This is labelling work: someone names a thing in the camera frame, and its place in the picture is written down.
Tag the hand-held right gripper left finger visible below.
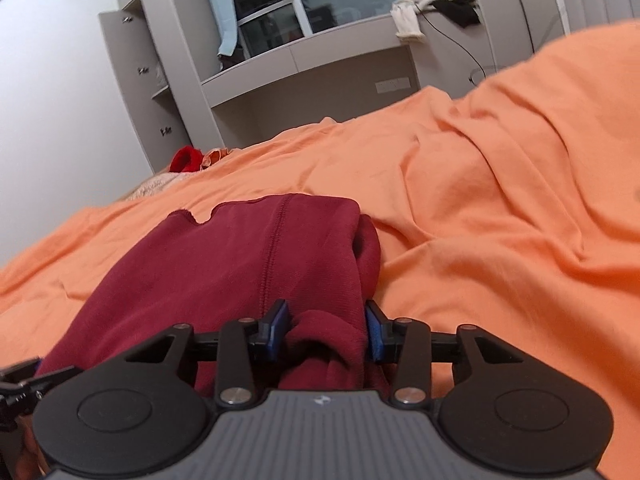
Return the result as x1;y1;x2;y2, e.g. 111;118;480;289
120;299;291;408

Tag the light blue curtain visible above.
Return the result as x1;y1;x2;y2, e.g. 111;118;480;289
196;0;238;58

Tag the floral bed sheet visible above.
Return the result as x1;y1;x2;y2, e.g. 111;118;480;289
122;147;241;203

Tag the bright red cloth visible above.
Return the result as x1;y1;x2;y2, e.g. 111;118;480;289
169;146;203;173

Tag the dark red shirt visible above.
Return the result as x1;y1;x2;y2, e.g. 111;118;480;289
35;192;393;401

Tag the black garment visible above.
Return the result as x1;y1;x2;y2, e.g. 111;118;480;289
432;0;482;28

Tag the grey cable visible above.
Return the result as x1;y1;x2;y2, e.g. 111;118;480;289
417;10;488;86

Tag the orange blanket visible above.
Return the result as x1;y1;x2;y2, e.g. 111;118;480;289
0;20;640;480

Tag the grey built-in cabinet unit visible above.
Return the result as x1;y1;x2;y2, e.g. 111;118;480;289
98;0;571;173

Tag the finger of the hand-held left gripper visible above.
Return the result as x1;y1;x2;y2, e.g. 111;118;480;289
0;356;86;433

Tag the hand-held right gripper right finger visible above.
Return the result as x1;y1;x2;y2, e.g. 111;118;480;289
364;300;526;409

